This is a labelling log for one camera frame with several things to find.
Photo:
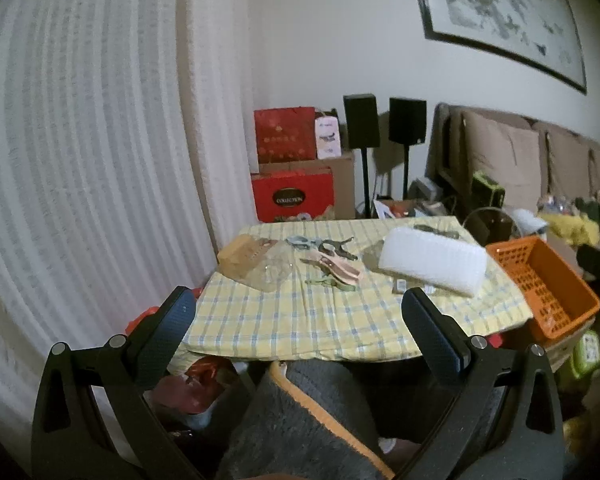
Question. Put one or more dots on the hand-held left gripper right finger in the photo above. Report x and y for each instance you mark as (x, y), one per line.
(430, 325)

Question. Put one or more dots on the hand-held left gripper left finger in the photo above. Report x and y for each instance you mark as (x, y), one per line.
(172, 320)

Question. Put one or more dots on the orange plastic basket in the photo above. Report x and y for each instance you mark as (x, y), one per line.
(545, 290)

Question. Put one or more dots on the white foam netting sheet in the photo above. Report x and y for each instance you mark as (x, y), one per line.
(430, 260)

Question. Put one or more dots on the light green plastic clip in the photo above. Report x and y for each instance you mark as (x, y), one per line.
(332, 284)

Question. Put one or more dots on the pink plastic clip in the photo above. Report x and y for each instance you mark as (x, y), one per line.
(332, 267)

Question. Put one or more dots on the steel clip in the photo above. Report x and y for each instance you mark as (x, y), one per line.
(337, 249)

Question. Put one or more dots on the light blue plastic clip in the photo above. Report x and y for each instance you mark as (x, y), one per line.
(300, 242)

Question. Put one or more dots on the red plastic bag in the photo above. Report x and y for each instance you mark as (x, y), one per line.
(140, 317)

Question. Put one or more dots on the yellow cloth bag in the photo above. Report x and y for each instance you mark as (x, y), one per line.
(570, 227)

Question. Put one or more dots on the white nail lamp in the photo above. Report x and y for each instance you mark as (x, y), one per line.
(527, 221)

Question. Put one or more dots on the medium brown cushion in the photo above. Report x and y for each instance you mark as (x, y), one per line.
(570, 157)

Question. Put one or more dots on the yellow plaid tablecloth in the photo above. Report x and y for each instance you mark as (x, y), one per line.
(290, 320)

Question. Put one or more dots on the open cardboard box with clutter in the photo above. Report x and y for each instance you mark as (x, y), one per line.
(392, 208)

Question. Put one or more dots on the green black portable device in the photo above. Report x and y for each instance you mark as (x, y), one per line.
(487, 190)

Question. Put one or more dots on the large brown cushion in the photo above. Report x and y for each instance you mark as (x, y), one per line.
(500, 155)

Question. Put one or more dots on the black speaker stand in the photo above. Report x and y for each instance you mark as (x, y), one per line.
(406, 170)
(367, 180)

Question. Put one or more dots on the brown cardboard box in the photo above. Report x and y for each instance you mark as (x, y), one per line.
(344, 185)

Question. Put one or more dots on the red box with oval label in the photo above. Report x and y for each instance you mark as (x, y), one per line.
(290, 197)

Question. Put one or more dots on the brown sofa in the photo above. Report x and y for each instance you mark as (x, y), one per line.
(445, 145)

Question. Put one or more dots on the white curtain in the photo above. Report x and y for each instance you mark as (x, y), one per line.
(80, 160)

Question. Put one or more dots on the black speaker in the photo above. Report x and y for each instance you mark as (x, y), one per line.
(407, 121)
(361, 120)

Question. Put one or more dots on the small white box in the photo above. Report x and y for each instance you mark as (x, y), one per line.
(327, 137)

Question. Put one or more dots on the red patterned gift box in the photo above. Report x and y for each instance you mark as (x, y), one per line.
(285, 135)

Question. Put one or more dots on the framed ink painting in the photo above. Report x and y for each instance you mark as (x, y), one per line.
(500, 5)

